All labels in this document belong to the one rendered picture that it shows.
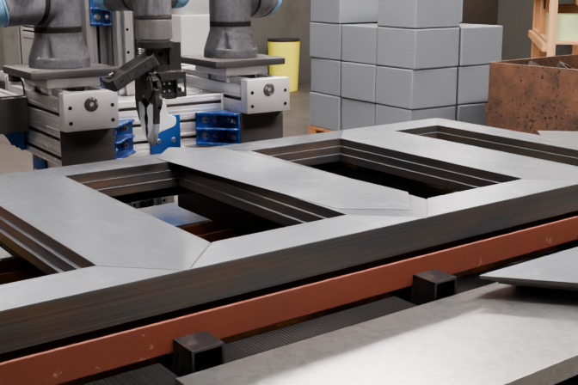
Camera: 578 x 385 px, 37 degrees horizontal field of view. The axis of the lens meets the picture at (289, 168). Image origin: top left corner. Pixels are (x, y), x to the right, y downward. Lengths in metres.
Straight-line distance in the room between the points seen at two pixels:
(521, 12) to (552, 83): 5.81
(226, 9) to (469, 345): 1.41
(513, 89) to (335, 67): 1.56
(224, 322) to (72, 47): 1.13
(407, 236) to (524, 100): 4.04
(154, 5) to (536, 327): 0.95
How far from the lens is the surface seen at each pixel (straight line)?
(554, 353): 1.27
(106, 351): 1.17
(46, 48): 2.22
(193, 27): 9.09
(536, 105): 5.38
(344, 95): 6.39
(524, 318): 1.38
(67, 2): 2.21
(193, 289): 1.20
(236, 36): 2.42
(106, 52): 2.46
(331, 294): 1.35
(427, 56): 5.85
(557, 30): 8.12
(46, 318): 1.12
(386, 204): 1.52
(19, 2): 2.13
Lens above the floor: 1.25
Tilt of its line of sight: 12 degrees down
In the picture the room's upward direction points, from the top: straight up
